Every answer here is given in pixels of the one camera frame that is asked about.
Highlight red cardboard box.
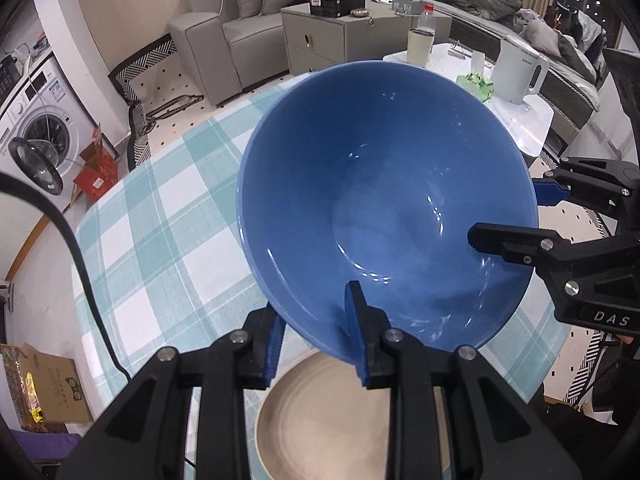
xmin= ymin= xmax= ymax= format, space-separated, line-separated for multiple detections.
xmin=72 ymin=127 xmax=121 ymax=203

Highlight white washing machine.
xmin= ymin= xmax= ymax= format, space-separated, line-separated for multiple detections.
xmin=0 ymin=47 xmax=98 ymax=206

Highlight white marble coffee table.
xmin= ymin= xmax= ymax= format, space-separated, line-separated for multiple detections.
xmin=382 ymin=42 xmax=556 ymax=161

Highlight teal checked tablecloth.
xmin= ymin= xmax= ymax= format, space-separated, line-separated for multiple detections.
xmin=70 ymin=72 xmax=571 ymax=480

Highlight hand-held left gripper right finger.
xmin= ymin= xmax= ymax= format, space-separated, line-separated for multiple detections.
xmin=345 ymin=280 xmax=583 ymax=480

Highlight clear bottle red cap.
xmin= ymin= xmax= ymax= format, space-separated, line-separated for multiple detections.
xmin=416 ymin=4 xmax=437 ymax=43

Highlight beige round plate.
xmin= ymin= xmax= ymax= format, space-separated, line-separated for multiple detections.
xmin=254 ymin=347 xmax=451 ymax=480

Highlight cream tumbler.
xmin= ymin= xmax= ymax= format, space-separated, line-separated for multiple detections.
xmin=406 ymin=29 xmax=435 ymax=67

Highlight grey blanket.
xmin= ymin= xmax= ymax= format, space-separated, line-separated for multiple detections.
xmin=517 ymin=10 xmax=601 ymax=78

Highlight person's right forearm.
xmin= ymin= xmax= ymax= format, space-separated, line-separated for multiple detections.
xmin=530 ymin=332 xmax=640 ymax=480

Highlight grey side cabinet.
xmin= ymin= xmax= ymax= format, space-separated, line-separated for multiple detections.
xmin=280 ymin=0 xmax=453 ymax=81

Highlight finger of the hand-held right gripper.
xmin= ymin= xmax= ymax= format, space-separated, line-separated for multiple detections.
xmin=467 ymin=222 xmax=576 ymax=271
xmin=532 ymin=157 xmax=640 ymax=211

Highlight grey sofa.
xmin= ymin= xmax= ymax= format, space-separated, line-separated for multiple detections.
xmin=167 ymin=0 xmax=608 ymax=146

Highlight yellow snack packets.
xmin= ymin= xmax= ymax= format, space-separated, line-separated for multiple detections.
xmin=22 ymin=372 xmax=43 ymax=423

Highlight dark metal frame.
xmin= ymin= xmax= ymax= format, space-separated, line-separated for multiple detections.
xmin=142 ymin=95 xmax=203 ymax=121

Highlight black cable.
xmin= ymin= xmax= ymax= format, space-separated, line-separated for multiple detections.
xmin=0 ymin=172 xmax=133 ymax=378

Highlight blue bowl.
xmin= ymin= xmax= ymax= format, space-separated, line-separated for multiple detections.
xmin=236 ymin=60 xmax=540 ymax=367

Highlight purple bag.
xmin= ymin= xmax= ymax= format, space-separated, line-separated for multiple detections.
xmin=0 ymin=430 xmax=83 ymax=463

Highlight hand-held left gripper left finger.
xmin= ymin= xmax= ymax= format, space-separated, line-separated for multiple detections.
xmin=55 ymin=307 xmax=288 ymax=480

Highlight green snack packet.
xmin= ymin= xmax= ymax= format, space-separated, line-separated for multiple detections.
xmin=456 ymin=72 xmax=496 ymax=101

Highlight black box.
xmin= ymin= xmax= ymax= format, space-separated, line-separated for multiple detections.
xmin=309 ymin=0 xmax=368 ymax=17

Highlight white electric kettle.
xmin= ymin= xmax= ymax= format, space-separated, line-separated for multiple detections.
xmin=490 ymin=35 xmax=550 ymax=106

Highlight brown cardboard box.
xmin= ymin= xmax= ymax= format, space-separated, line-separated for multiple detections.
xmin=0 ymin=342 xmax=96 ymax=433

